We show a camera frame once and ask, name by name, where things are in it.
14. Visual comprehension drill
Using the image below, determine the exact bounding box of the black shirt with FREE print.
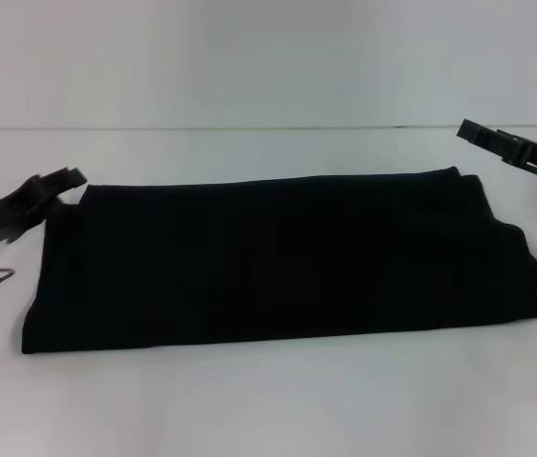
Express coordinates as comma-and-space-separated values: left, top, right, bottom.
19, 165, 537, 356

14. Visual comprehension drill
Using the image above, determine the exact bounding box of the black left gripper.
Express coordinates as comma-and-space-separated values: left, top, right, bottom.
0, 166, 90, 248

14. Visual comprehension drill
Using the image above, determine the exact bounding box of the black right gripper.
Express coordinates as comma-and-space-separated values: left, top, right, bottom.
455, 118, 537, 192

